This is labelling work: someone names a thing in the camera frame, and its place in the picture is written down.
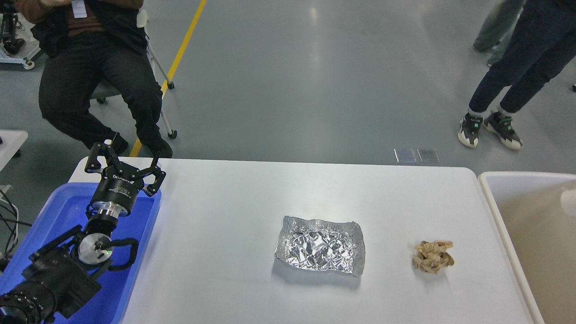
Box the crumpled brown paper ball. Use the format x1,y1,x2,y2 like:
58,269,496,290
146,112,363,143
412,240,455,274

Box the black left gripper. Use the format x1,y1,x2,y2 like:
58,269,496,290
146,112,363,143
85,140,167,216

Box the beige plastic bin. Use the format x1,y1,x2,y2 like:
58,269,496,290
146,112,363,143
478,171,576,324

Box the blue plastic bin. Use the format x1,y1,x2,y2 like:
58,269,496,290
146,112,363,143
0,181,162,324

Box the grey rolling chair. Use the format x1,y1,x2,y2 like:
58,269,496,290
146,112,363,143
90,9,177,139

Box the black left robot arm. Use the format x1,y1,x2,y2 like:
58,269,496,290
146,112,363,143
1,143,166,324

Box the crumpled aluminium foil tray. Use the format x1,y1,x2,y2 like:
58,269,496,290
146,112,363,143
275,216,366,277

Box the black cables at left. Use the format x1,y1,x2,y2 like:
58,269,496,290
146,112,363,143
0,188,32,261

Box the white side table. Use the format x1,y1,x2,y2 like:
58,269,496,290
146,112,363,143
0,129,28,170

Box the person in grey jeans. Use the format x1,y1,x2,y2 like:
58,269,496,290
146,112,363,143
472,0,526,67

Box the right floor plate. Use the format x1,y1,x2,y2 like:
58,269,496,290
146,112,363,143
417,148,440,164

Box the white cart with equipment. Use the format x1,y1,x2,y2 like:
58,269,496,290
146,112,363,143
0,13,41,70

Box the left floor plate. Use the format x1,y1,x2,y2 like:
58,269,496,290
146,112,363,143
394,148,418,164

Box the standing person in navy trousers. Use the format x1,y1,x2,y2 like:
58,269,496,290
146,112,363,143
457,0,576,150

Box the seated person in black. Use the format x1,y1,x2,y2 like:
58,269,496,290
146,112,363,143
14,0,173,158

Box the floor plate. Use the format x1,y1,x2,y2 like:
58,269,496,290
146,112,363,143
417,148,440,164
394,148,418,164

